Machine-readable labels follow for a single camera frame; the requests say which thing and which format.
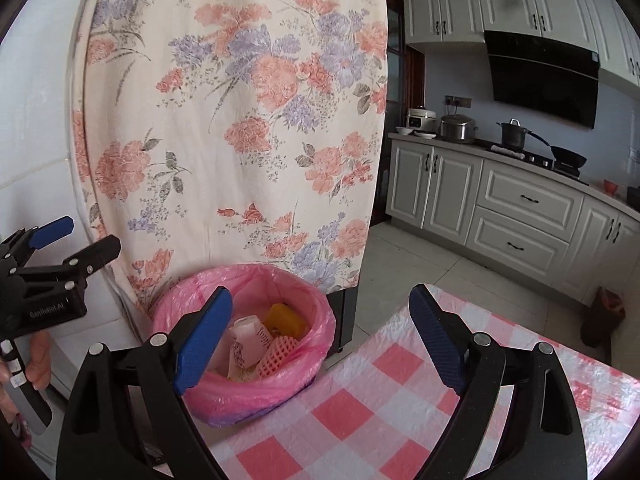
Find pink checked tablecloth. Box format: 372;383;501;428
202;287;640;480

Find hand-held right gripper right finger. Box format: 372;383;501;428
408;283;588;480

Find large pink foam fruit net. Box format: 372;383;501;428
257;336;297;377

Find bin with pink bag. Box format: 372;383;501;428
150;262;337;428

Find black wok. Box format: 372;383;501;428
525;130;588;171

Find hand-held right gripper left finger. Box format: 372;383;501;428
55;285;235;480

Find white lower kitchen cabinets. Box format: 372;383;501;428
387;132;640;306

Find floral curtain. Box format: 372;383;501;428
70;0;390;318

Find person's left hand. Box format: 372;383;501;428
25;334;52;392

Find black range hood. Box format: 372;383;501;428
484;30;601;130

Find yellow sponge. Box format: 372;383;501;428
264;302;307;342

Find small red floor bin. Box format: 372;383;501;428
580;286;627;348

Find black gas stove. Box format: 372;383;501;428
487;142;591;181

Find black pot with lid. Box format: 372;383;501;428
496;119;533;151

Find brown glass door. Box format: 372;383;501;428
385;0;426;226

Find white rice cooker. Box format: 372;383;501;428
406;106;441;131

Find white upper kitchen cabinets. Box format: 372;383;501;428
400;0;640;88

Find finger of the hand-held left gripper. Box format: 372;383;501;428
20;234;122;292
0;215;76;273

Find steel pressure cooker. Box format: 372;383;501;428
439;113;478;143

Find white kitchen cabinets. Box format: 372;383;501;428
400;0;640;88
387;132;640;306

